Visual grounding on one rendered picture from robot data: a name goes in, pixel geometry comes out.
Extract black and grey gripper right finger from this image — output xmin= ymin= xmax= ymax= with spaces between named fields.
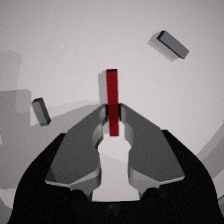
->
xmin=118 ymin=103 xmax=224 ymax=224

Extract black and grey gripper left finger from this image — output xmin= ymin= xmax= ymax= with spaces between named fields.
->
xmin=7 ymin=103 xmax=108 ymax=224

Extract dark red rod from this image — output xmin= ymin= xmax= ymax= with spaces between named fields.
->
xmin=106 ymin=69 xmax=119 ymax=137

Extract grey rectangular bar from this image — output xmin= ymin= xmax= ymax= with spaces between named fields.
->
xmin=157 ymin=30 xmax=190 ymax=59
xmin=32 ymin=97 xmax=51 ymax=126

